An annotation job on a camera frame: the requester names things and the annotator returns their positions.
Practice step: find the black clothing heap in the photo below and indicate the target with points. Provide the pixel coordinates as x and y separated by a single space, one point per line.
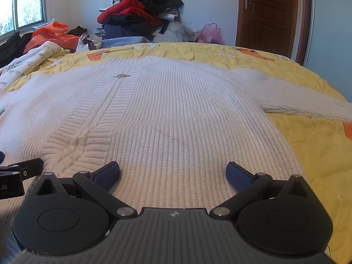
12 48

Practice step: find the dark brown garment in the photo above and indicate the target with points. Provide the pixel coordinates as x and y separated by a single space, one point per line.
77 31

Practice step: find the orange plastic bag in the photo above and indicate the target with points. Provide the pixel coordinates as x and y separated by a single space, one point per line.
52 37

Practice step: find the white knit sweater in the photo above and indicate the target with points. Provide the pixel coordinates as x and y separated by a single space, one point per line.
170 115

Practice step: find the white script print quilt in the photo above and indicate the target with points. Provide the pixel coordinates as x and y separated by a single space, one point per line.
30 57

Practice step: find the pink plastic bag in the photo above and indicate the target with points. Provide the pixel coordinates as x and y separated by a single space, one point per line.
210 34

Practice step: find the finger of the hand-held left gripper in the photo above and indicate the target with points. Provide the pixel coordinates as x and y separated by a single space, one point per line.
30 167

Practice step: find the yellow carrot print bedspread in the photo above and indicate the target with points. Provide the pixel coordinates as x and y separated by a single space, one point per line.
316 154

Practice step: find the brown wooden door frame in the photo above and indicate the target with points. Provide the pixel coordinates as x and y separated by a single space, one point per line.
304 22

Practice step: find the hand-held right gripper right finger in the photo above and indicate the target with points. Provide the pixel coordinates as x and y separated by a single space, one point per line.
238 176

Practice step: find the window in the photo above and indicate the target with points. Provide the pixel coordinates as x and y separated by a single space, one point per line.
22 2

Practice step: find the floral pillow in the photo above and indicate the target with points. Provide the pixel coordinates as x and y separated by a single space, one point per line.
44 25

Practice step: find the light blue folded blanket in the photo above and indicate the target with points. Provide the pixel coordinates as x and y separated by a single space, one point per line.
123 41

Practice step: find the clear plastic bag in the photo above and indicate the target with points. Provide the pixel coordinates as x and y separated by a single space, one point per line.
176 33

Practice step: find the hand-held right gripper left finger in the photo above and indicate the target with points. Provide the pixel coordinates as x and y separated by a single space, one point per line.
107 176

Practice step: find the pile of dark and red clothes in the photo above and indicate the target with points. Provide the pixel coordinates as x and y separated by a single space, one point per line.
137 8

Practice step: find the white patterned plastic bag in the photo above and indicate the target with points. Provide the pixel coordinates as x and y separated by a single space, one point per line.
88 42

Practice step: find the brown wooden door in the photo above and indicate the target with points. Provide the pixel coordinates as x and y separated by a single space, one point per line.
266 19

